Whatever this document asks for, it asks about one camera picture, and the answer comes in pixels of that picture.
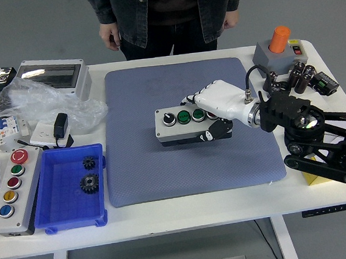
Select person's left hand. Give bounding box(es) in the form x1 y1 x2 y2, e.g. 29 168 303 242
221 9 241 30

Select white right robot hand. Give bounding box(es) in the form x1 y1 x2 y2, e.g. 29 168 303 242
177 77 256 144

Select person's right hand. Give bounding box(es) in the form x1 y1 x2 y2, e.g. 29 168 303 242
98 20 123 53

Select grey four-button control box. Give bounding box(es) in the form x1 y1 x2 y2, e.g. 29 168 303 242
153 100 236 149

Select grey five-button control box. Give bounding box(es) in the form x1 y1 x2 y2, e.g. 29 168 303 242
0 144 51 238

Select grey square base block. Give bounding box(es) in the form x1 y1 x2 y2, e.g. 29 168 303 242
250 37 298 78

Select orange cylinder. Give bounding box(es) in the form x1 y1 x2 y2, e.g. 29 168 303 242
266 24 293 55

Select person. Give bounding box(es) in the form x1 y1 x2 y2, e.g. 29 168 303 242
83 0 254 65

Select grey distribution box clear cover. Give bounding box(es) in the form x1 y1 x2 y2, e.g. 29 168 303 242
12 54 94 108

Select large black capacitor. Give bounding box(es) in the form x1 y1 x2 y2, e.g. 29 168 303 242
286 60 308 88
294 64 318 94

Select clear plastic bag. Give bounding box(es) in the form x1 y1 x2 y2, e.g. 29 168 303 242
0 70 111 141

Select grey-blue padded mat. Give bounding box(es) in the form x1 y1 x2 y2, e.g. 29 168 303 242
96 52 289 209

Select black power adapter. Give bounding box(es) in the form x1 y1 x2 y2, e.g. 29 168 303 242
50 112 71 141

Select black module green terminal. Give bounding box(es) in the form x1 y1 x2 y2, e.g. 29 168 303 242
310 69 341 98

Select plain white breaker module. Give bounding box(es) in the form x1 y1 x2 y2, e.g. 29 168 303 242
18 117 32 137

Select yellow cardboard box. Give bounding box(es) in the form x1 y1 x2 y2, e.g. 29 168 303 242
299 151 334 187

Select small black gear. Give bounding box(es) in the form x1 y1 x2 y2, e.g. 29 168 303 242
81 155 97 171

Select white circuit breaker blue levers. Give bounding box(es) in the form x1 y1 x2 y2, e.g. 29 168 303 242
0 115 22 150

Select large black gear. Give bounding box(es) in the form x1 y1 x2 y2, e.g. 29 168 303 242
78 172 101 195

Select black table control panel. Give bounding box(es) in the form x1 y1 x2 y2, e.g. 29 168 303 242
301 203 346 219

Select blue plastic bin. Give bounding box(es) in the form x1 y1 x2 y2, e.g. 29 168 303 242
27 142 114 237

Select white switch box red button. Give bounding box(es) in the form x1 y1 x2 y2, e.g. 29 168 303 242
286 37 309 66

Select white wall socket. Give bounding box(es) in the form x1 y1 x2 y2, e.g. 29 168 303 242
27 118 71 152

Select black adapter cord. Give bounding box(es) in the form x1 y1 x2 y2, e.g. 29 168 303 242
16 133 75 153

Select black cable under table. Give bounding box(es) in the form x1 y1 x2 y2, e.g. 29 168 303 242
253 216 284 259

